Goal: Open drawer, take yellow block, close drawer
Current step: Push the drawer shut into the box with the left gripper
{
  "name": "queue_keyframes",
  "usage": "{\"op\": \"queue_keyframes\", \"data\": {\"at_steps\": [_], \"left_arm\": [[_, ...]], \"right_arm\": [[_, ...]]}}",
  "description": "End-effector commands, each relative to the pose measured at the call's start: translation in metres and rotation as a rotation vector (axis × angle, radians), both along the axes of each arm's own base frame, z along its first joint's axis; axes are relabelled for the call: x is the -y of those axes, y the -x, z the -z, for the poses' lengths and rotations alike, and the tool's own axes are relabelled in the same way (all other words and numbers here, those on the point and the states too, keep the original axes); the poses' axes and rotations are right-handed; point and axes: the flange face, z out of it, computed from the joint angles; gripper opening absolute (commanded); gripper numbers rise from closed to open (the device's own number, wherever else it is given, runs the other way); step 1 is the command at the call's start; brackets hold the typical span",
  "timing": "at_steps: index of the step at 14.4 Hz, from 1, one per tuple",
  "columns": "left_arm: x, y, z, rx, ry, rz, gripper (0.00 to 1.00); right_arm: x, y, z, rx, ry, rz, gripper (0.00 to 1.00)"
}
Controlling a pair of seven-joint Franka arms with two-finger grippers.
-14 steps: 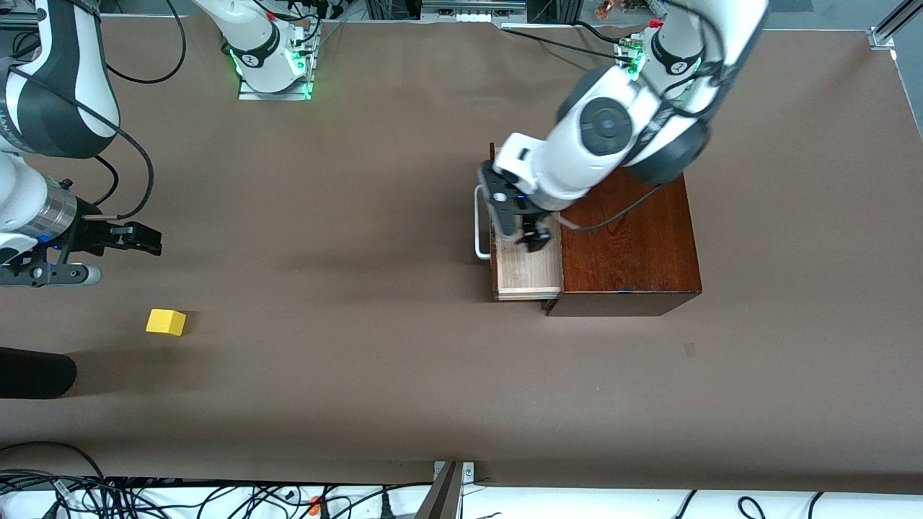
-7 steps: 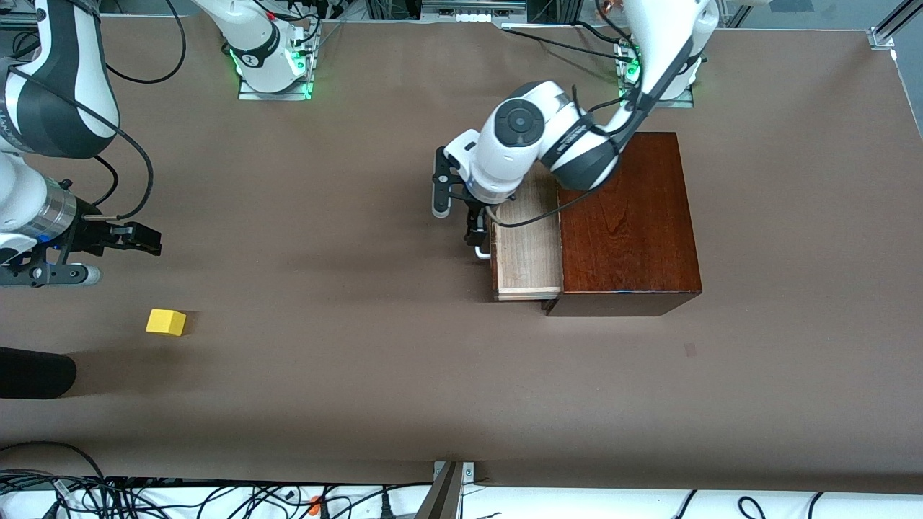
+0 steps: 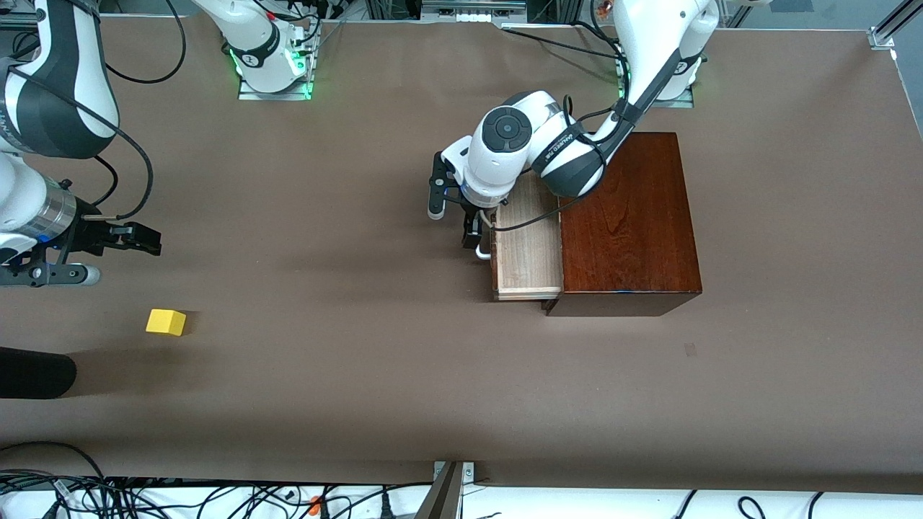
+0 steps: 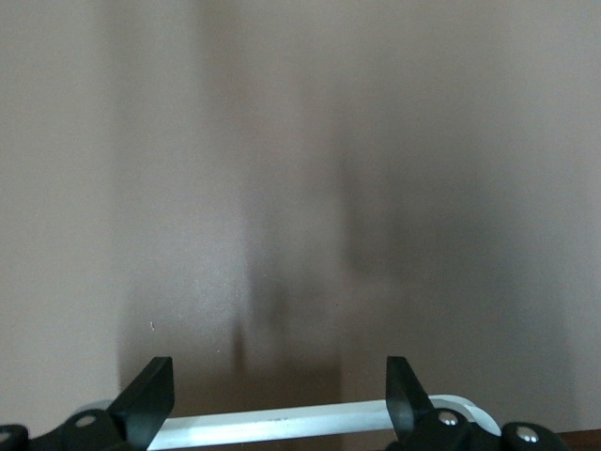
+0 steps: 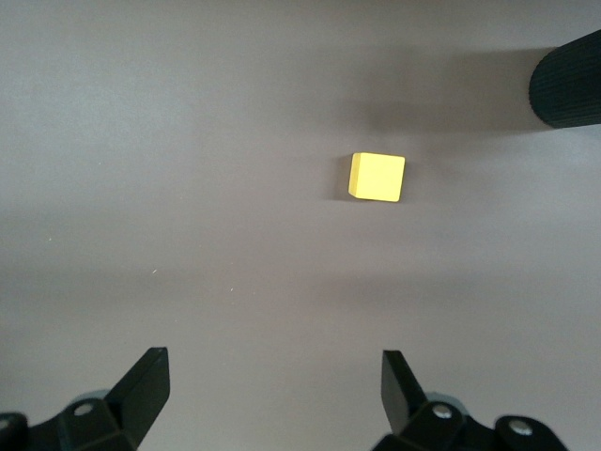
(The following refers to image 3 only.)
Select wooden drawer with white handle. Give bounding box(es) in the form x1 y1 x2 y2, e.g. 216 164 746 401
475 172 565 302

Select yellow block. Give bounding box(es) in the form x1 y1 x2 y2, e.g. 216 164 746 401
145 308 187 338

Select black cylinder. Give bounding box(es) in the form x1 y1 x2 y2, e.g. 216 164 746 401
0 346 78 400

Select dark brown wooden cabinet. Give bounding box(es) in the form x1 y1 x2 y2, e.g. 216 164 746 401
542 131 704 318

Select white power strip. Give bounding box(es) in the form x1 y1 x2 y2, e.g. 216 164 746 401
420 0 529 24

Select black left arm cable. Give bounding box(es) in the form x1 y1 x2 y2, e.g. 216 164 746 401
490 22 637 233

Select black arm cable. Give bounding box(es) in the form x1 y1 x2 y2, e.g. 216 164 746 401
490 22 637 233
0 0 187 221

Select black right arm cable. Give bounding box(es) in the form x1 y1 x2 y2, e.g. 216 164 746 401
0 0 187 221

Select long thin black cable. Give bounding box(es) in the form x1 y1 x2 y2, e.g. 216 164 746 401
501 27 627 63

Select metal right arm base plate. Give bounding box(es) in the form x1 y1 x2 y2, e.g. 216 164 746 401
237 75 314 102

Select short thin black cable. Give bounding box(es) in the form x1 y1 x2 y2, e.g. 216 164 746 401
570 19 622 44

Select silver metal bracket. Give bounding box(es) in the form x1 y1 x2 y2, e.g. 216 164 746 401
433 461 477 485

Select tangled black cables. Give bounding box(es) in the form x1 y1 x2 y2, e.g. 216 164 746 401
0 440 433 519

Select dark grey frame beam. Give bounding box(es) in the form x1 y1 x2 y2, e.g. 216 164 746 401
415 461 464 519

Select aluminium frame corner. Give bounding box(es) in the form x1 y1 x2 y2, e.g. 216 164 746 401
867 0 923 51

